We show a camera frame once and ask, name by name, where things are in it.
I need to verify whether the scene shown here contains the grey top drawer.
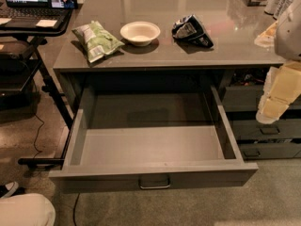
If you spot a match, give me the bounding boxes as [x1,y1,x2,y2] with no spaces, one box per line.
[50,88,258,193]

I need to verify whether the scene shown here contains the grey drawer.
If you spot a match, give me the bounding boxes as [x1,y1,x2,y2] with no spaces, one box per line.
[239,143,301,160]
[50,88,258,193]
[231,119,301,140]

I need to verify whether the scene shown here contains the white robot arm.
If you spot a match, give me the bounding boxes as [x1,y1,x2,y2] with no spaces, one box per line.
[256,0,301,124]

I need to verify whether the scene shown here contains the grey right middle drawer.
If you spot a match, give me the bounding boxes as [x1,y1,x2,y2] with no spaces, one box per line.
[231,119,301,140]

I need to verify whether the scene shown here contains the grey right bottom drawer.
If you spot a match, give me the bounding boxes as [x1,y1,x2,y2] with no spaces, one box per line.
[239,143,301,160]

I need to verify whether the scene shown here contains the black crumpled chip bag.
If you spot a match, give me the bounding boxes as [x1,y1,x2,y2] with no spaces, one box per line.
[171,14,214,48]

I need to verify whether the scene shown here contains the white paper bowl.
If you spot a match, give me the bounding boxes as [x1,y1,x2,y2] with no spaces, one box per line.
[120,22,161,46]

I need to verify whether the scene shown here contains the grey counter cabinet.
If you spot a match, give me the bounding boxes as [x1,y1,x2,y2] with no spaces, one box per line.
[55,0,301,159]

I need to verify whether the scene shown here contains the green chip bag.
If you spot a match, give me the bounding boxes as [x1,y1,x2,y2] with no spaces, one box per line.
[72,21,124,63]

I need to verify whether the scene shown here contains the black smartphone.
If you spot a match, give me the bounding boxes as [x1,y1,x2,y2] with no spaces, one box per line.
[48,0,78,9]

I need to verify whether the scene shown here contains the yellow sticky note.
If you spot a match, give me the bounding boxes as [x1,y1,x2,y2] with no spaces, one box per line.
[36,20,57,27]

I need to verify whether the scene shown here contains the black laptop stand cart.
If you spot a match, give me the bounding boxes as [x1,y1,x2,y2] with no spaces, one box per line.
[0,11,73,168]

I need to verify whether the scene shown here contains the black laptop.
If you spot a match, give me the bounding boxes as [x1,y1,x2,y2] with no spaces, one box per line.
[0,0,71,30]

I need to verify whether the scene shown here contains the person's beige trouser leg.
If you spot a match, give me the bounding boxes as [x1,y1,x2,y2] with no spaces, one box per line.
[0,193,55,226]

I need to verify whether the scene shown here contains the black white sneaker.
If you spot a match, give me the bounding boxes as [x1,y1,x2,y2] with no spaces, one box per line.
[0,181,19,199]

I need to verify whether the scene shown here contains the silver top drawer handle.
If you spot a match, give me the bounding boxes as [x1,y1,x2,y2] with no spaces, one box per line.
[138,174,171,190]

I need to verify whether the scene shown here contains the black power cable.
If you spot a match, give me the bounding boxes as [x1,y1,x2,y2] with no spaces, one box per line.
[32,113,46,159]

